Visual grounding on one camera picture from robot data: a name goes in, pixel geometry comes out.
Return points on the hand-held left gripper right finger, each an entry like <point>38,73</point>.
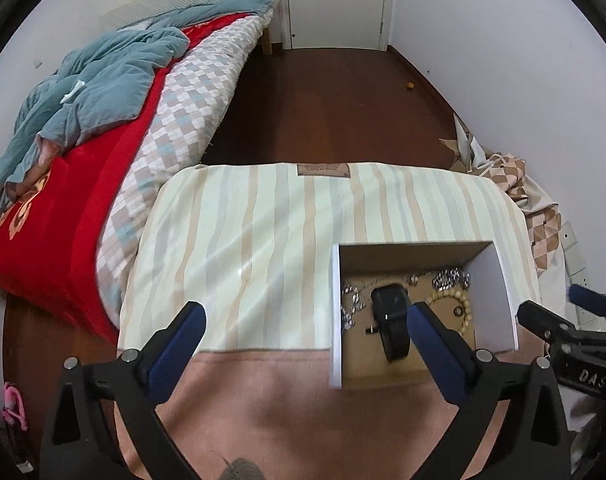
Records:
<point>433,345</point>

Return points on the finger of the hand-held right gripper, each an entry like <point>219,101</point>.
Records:
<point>590,299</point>
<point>543,320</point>

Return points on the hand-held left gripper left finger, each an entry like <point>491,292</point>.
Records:
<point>180,342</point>

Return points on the white cardboard box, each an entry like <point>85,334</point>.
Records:
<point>493,305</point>

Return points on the black smartwatch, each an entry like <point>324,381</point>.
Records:
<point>390,305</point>

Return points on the white power strip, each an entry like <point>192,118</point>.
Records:
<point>575,255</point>

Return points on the beige checkered cloth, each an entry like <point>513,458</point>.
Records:
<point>538,220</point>

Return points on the checkered fabric pile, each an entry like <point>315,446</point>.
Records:
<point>550,200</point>

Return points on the pink and striped table cloth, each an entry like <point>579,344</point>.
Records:
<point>243,240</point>

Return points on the pink slipper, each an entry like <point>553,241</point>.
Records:
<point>13,405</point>

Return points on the torn cardboard scraps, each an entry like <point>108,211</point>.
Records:
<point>463,142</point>

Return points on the checkered bed sheet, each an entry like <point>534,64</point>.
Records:
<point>183,105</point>

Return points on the teal quilt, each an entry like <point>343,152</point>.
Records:
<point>108,75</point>

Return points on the wooden bed leg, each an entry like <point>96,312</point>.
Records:
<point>268,42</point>

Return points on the white door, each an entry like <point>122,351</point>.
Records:
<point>335,0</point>

